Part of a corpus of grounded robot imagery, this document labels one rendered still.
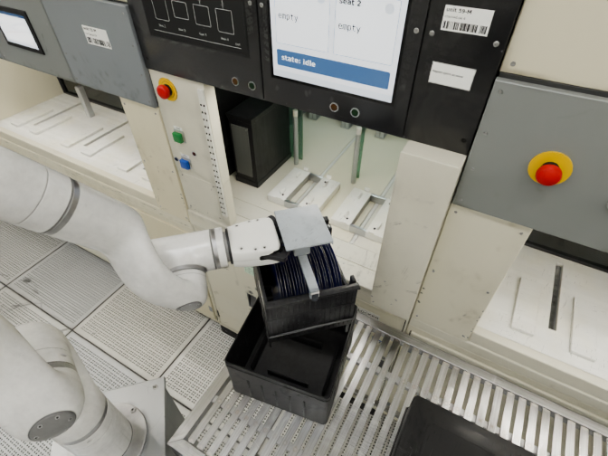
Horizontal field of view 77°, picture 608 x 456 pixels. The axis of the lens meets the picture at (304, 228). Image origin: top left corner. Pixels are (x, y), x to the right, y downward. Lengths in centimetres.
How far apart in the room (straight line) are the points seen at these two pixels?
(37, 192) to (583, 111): 81
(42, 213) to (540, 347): 117
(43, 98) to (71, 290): 110
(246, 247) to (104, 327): 170
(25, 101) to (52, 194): 202
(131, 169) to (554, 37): 156
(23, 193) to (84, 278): 210
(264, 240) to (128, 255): 25
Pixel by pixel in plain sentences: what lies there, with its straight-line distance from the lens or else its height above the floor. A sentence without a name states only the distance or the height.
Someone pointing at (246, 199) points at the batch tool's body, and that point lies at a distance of 150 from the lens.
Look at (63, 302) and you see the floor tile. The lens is 261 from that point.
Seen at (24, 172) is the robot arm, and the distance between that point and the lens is 60.
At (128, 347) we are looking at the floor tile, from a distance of 226.
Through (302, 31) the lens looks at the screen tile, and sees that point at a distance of 86.
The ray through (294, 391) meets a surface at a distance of 99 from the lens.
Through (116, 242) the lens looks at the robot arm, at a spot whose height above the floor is 139.
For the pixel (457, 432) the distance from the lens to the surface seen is 107.
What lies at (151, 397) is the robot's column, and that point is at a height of 76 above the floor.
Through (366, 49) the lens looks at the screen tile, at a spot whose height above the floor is 156.
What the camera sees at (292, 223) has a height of 127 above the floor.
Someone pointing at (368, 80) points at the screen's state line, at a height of 151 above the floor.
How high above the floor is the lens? 183
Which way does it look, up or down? 44 degrees down
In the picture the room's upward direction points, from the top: straight up
